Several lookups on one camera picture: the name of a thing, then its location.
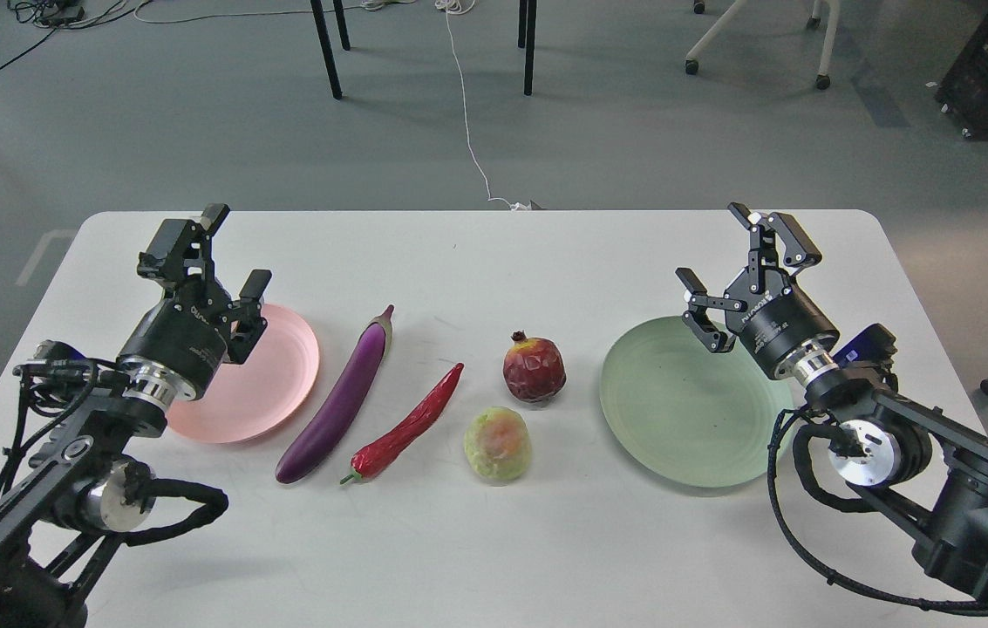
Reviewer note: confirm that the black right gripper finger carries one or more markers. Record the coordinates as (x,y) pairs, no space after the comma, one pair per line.
(779,248)
(698,302)

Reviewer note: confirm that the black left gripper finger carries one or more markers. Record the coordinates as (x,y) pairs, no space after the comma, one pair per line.
(180,252)
(247,325)

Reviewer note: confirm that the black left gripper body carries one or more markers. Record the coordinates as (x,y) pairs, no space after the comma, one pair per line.
(179,345)

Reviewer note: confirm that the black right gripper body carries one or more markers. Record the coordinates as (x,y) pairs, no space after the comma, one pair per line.
(773,323)

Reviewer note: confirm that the purple eggplant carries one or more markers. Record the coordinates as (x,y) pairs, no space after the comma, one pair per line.
(341,406)

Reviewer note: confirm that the red chili pepper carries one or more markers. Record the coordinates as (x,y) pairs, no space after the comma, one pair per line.
(374,458)

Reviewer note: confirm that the red pomegranate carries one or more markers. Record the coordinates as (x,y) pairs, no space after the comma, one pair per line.
(533,369)

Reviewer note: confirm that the pink plate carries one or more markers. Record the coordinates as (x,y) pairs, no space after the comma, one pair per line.
(244,401)

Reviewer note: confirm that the black table leg right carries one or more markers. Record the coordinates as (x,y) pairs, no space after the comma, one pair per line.
(526,40)

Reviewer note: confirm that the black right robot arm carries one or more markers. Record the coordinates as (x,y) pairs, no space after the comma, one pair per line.
(858,445)

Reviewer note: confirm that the black table leg left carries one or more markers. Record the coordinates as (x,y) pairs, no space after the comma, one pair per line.
(323,33)

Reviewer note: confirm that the yellow-green round fruit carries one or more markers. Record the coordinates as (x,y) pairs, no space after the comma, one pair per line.
(498,446)

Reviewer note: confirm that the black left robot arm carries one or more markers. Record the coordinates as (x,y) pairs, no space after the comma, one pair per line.
(70,496)

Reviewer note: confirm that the black table leg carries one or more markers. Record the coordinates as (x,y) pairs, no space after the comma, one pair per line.
(526,40)
(323,33)

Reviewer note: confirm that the green plate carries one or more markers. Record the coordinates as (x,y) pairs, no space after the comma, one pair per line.
(697,418)

